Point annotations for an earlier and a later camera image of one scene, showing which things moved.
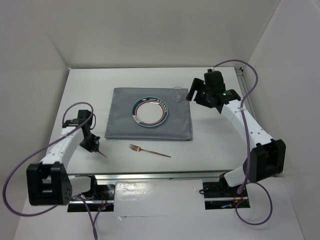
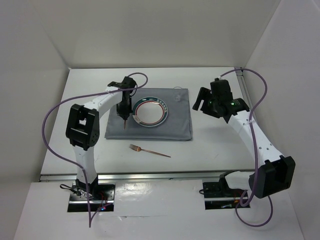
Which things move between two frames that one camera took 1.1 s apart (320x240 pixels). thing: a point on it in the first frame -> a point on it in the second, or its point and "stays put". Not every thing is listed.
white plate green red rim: [150, 111] stays put
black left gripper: [93, 145] -> [124, 113]
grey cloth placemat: [149, 113] stays put
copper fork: [137, 148] stays put
